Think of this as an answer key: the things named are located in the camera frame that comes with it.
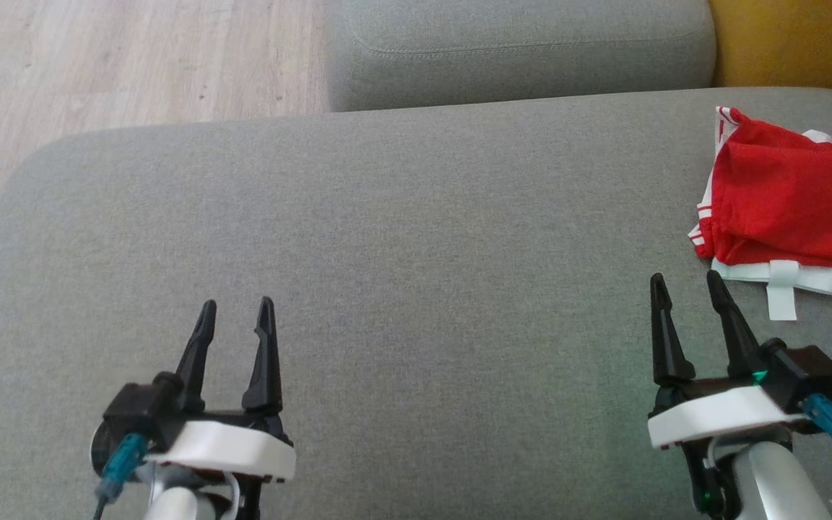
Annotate yellow cushion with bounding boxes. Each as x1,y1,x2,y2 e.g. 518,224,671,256
707,0,832,103

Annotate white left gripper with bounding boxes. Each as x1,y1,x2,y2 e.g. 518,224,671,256
144,296,297,484

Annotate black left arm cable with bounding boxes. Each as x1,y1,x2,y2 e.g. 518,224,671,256
91,433,150,520

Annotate red garment thin white stripes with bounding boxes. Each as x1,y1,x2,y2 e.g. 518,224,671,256
688,106,832,322

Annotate grey sofa cushion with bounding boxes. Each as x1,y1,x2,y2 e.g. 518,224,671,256
324,0,718,113

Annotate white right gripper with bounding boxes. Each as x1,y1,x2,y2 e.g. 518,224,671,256
647,269,811,451

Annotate grey fabric sofa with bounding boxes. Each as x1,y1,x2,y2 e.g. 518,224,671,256
0,87,832,520

